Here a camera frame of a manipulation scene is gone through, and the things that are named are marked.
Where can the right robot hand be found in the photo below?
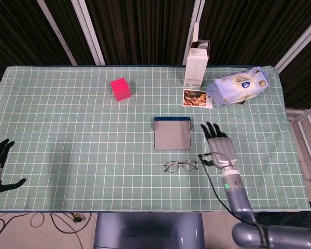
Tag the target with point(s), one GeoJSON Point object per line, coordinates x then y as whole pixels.
{"type": "Point", "coordinates": [221, 150]}

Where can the blue glasses case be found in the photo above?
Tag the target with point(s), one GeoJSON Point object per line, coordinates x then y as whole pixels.
{"type": "Point", "coordinates": [172, 136]}

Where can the thin-framed eyeglasses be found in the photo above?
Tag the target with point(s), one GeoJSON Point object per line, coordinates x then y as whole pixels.
{"type": "Point", "coordinates": [173, 169]}

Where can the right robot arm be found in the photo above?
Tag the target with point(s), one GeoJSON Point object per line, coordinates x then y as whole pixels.
{"type": "Point", "coordinates": [238, 197]}

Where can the picture postcard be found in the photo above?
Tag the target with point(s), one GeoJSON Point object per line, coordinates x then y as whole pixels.
{"type": "Point", "coordinates": [195, 98]}

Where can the pale blue snack bag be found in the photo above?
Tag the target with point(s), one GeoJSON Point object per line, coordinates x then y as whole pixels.
{"type": "Point", "coordinates": [238, 86]}

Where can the tall white carton box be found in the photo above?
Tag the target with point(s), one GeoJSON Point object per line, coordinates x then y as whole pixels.
{"type": "Point", "coordinates": [195, 67]}

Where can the white metal rack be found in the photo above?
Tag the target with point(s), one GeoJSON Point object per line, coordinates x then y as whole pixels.
{"type": "Point", "coordinates": [307, 135]}

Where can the green checkered tablecloth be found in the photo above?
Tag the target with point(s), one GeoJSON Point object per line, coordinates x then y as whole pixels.
{"type": "Point", "coordinates": [80, 142]}

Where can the white bottle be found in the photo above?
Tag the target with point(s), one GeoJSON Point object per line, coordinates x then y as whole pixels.
{"type": "Point", "coordinates": [202, 44]}

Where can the blue-grey robot torso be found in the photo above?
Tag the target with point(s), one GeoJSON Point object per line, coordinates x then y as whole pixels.
{"type": "Point", "coordinates": [147, 230]}

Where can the pink cube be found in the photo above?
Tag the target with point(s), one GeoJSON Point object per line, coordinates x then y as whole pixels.
{"type": "Point", "coordinates": [121, 89]}

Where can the black curtain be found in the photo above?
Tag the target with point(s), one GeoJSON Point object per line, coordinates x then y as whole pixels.
{"type": "Point", "coordinates": [145, 26]}

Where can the white frame post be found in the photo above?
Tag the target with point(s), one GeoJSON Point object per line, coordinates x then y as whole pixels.
{"type": "Point", "coordinates": [88, 32]}
{"type": "Point", "coordinates": [57, 32]}
{"type": "Point", "coordinates": [194, 20]}
{"type": "Point", "coordinates": [298, 44]}

